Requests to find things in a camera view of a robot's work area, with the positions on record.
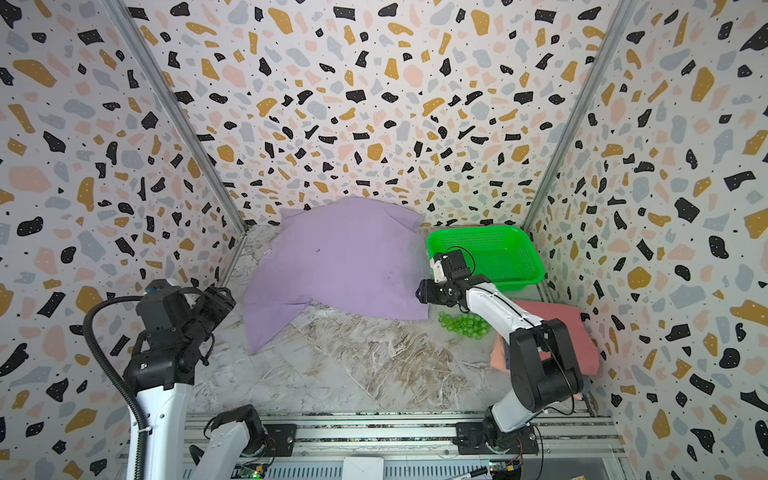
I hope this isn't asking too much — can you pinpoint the aluminium side floor rail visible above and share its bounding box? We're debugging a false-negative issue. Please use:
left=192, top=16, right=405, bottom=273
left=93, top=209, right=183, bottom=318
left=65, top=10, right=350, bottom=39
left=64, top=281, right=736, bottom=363
left=216, top=233, right=248, bottom=287

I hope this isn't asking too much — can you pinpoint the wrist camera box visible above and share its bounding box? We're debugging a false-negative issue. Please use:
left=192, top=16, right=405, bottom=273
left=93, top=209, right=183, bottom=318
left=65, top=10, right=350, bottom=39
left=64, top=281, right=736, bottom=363
left=430, top=249, right=472, bottom=283
left=136, top=280, right=192, bottom=332

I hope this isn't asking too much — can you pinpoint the folded pink t-shirt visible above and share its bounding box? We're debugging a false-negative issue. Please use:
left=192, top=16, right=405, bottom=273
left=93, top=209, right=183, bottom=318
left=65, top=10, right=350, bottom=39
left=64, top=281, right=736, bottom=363
left=515, top=300, right=600, bottom=377

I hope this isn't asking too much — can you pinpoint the aluminium corner post right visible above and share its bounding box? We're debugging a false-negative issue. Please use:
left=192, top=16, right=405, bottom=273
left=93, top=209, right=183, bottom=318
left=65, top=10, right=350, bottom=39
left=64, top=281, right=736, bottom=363
left=522, top=0, right=634, bottom=234

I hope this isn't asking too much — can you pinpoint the green plastic basket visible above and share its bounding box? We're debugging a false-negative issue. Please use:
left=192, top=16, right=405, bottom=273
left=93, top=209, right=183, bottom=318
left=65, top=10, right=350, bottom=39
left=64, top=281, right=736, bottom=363
left=426, top=225, right=546, bottom=292

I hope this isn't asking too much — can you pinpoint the lilac t-shirt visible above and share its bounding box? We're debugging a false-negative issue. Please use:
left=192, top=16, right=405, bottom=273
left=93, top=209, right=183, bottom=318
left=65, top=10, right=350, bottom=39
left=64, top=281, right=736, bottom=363
left=243, top=197, right=431, bottom=353

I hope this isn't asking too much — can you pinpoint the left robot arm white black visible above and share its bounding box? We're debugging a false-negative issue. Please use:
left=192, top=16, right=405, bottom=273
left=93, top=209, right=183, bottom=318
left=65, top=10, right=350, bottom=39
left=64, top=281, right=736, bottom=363
left=123, top=280, right=267, bottom=479

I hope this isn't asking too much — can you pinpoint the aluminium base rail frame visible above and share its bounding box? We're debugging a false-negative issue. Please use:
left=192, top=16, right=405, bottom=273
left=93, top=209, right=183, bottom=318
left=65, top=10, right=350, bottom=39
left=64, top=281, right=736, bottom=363
left=113, top=410, right=637, bottom=480

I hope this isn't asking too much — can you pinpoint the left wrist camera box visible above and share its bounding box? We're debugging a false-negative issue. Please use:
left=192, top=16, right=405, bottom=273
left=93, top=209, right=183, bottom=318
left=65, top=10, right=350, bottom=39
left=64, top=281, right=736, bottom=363
left=136, top=280, right=192, bottom=332

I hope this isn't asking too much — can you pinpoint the folded salmon t-shirt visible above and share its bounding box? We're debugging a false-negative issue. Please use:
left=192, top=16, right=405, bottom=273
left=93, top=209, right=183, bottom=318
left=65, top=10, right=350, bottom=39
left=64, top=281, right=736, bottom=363
left=490, top=334, right=509, bottom=373

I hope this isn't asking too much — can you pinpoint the green bead cluster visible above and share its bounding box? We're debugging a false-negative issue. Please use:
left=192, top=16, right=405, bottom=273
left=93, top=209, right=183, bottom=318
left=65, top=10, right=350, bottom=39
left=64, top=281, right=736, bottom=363
left=438, top=312, right=491, bottom=340

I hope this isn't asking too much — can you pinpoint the aluminium corner post left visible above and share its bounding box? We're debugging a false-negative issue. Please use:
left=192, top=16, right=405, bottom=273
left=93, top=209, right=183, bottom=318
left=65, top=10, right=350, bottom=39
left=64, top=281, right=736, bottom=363
left=98, top=0, right=248, bottom=235

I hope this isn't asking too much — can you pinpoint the aluminium corner post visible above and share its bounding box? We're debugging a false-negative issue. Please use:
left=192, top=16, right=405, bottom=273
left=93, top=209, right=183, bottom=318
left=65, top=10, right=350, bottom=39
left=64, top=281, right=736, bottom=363
left=522, top=0, right=634, bottom=234
left=98, top=0, right=248, bottom=235

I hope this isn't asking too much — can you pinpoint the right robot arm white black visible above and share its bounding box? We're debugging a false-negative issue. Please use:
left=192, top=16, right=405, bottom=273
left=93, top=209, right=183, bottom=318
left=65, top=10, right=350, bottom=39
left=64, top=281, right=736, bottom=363
left=416, top=275, right=584, bottom=451

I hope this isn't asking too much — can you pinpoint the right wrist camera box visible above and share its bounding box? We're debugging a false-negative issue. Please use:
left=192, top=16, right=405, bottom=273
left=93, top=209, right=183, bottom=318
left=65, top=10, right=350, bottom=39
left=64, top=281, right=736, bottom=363
left=430, top=249, right=472, bottom=283

